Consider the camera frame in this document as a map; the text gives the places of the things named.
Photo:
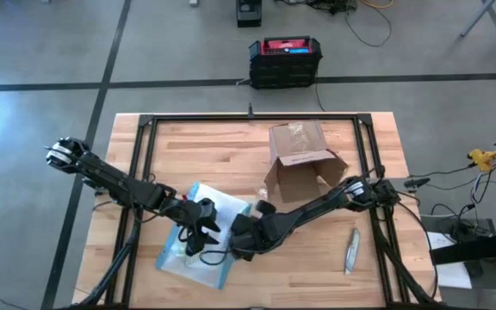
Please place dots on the black floor device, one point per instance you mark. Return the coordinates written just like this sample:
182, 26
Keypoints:
248, 15

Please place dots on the black flat bar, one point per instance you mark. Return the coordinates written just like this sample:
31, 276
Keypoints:
480, 247

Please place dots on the clear mesh blue-zipper bag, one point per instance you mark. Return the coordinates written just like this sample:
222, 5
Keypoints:
213, 269

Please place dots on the red and black toolbox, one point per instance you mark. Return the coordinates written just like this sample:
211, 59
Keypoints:
284, 69

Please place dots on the taped brown cardboard box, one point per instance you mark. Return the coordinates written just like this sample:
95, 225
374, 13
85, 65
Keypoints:
299, 163

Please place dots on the yellow power plug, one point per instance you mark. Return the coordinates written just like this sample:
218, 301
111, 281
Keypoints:
482, 158

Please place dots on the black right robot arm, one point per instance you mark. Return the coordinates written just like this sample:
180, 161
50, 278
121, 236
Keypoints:
330, 202

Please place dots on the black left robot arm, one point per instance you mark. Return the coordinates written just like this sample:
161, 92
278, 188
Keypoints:
101, 176

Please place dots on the grey metal furniture leg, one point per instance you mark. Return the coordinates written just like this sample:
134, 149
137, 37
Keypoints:
475, 20

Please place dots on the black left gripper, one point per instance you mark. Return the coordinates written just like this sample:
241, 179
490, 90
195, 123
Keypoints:
194, 211

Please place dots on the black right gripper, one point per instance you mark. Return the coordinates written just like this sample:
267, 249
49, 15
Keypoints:
258, 232

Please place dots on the grey utility knife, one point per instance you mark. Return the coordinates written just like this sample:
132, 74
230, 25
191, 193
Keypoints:
352, 252

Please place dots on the white paper sheet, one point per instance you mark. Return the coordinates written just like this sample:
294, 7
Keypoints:
450, 275

